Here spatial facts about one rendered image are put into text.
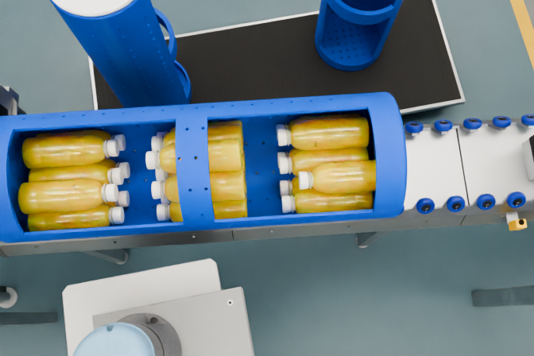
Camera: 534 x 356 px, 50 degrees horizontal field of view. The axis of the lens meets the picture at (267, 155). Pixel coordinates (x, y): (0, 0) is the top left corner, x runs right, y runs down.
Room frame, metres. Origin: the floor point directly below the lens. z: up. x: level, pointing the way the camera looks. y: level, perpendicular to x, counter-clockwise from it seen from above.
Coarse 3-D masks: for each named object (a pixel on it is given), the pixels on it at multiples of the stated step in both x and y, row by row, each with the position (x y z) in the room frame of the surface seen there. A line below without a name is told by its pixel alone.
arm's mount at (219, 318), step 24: (240, 288) 0.05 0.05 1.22; (120, 312) 0.00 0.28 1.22; (144, 312) 0.00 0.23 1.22; (168, 312) 0.00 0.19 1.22; (192, 312) 0.00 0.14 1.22; (216, 312) 0.00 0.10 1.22; (240, 312) 0.00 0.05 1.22; (192, 336) -0.04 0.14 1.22; (216, 336) -0.04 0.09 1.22; (240, 336) -0.04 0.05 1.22
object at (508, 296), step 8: (504, 288) 0.08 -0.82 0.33; (512, 288) 0.08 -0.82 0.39; (520, 288) 0.08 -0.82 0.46; (528, 288) 0.07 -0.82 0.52; (472, 296) 0.06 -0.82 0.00; (480, 296) 0.06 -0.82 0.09; (488, 296) 0.06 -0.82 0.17; (496, 296) 0.06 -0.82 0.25; (504, 296) 0.06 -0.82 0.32; (512, 296) 0.05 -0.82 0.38; (520, 296) 0.05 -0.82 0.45; (528, 296) 0.05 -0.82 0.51; (480, 304) 0.03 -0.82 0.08; (488, 304) 0.03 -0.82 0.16; (496, 304) 0.03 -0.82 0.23; (504, 304) 0.03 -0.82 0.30; (512, 304) 0.03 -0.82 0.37; (520, 304) 0.03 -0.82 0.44; (528, 304) 0.03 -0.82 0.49
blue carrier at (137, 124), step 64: (0, 128) 0.37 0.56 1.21; (64, 128) 0.37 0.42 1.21; (128, 128) 0.43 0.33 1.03; (192, 128) 0.37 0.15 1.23; (256, 128) 0.44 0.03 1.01; (384, 128) 0.37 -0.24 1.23; (0, 192) 0.23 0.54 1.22; (192, 192) 0.24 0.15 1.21; (256, 192) 0.29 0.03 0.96; (384, 192) 0.24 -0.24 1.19
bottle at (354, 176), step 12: (324, 168) 0.30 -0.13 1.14; (336, 168) 0.30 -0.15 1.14; (348, 168) 0.30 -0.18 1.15; (360, 168) 0.30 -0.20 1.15; (372, 168) 0.30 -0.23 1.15; (312, 180) 0.28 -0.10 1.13; (324, 180) 0.28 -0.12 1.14; (336, 180) 0.28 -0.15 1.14; (348, 180) 0.28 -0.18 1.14; (360, 180) 0.28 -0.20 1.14; (372, 180) 0.28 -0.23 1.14; (324, 192) 0.26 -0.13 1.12; (336, 192) 0.25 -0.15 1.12; (348, 192) 0.26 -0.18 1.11
